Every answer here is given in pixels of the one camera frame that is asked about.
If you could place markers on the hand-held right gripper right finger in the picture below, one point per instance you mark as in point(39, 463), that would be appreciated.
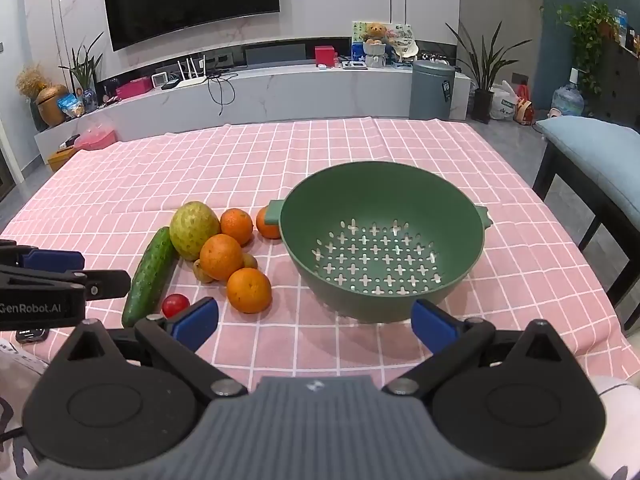
point(432, 322)

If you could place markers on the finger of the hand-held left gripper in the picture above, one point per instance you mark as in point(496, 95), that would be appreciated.
point(52, 260)
point(107, 284)

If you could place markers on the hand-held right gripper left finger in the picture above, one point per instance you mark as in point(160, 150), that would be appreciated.
point(197, 320)

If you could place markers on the red cherry tomato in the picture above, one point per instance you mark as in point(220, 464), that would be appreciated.
point(175, 305)

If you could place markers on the green cucumber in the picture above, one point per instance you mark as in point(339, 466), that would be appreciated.
point(147, 280)

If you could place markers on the brown kiwi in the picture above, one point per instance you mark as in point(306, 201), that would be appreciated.
point(202, 272)
point(249, 261)

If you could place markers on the orange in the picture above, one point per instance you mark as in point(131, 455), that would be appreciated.
point(268, 224)
point(221, 257)
point(236, 225)
point(249, 290)

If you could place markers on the yellow-green mango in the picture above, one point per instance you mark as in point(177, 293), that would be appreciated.
point(194, 230)

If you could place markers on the green colander bowl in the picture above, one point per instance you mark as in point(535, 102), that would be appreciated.
point(380, 200)

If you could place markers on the white printed cloth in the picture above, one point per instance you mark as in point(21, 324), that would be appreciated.
point(15, 375)

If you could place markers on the yellow box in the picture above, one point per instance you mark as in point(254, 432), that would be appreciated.
point(61, 159)

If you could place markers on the pink plastic container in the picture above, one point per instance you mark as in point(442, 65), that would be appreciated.
point(95, 139)

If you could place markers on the pink checkered tablecloth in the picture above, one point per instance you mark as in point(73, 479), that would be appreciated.
point(200, 160)

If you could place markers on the blue snack bag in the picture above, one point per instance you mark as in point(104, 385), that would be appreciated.
point(70, 106)

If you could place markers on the golden vase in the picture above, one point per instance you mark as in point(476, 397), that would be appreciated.
point(51, 105)

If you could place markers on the dried flower bunch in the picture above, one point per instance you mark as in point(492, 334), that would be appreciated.
point(31, 80)

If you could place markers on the pink box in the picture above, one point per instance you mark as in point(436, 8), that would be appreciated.
point(132, 89)

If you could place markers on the potted plant in patterned vase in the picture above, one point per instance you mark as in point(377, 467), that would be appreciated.
point(87, 72)

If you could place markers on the dark chair, blue cushion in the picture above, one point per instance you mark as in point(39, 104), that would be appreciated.
point(590, 205)

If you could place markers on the small white desk clock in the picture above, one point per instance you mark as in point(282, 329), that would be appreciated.
point(161, 80)

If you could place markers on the white router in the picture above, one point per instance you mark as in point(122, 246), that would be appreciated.
point(192, 79)

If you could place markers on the white plastic bag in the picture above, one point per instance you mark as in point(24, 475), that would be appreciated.
point(502, 105)

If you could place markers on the grey trash can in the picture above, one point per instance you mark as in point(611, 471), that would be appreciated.
point(431, 92)

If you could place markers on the red and white bag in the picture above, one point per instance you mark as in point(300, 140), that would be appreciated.
point(523, 110)

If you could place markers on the light blue seat cushion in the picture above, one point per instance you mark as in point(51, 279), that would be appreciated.
point(600, 160)

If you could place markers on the white marble television console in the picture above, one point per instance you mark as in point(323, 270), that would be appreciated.
point(300, 95)

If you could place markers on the long-leaved potted plant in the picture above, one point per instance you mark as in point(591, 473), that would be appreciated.
point(482, 77)

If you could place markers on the blue water jug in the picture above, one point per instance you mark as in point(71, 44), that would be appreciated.
point(568, 100)

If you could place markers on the grey cloth pouch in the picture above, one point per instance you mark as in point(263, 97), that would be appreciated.
point(375, 56)

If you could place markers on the red box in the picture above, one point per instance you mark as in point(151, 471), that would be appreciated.
point(326, 56)

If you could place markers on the black flat television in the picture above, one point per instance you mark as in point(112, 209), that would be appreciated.
point(190, 0)

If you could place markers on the brown teddy bear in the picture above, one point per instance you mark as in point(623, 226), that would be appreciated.
point(374, 32)

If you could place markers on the dark shelf unit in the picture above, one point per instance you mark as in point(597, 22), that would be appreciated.
point(622, 85)

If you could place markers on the leafy green potted plant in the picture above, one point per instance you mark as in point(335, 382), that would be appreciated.
point(587, 25)

